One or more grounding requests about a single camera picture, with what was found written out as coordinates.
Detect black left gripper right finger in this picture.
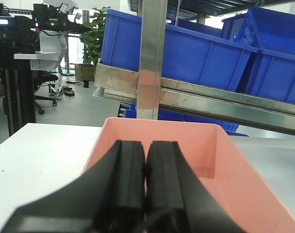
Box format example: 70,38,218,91
146,141,244,233

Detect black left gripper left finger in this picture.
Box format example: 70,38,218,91
2,140,145,233

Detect pink plastic box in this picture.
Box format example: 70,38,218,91
85,117,295,233

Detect blue bin lower shelf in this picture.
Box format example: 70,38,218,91
124,103,250,137

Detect cardboard box on floor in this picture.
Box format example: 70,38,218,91
74,64,95,81

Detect black office chair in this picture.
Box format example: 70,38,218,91
32,70,58,115

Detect large blue bin left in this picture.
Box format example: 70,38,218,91
101,9,258,91

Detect large blue bin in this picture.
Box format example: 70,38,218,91
101,9,258,91
245,49,295,104

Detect green potted plant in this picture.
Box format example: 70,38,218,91
80,7,110,66

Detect large blue bin right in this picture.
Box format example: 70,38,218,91
245,49,295,104

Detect white desk with equipment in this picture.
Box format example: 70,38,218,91
14,31,67,71

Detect black robot stand column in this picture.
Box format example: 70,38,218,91
0,16,39,135

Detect tilted blue bin behind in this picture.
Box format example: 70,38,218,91
221,7,295,54

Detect steel shelf rack frame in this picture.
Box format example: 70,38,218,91
95,0,295,135

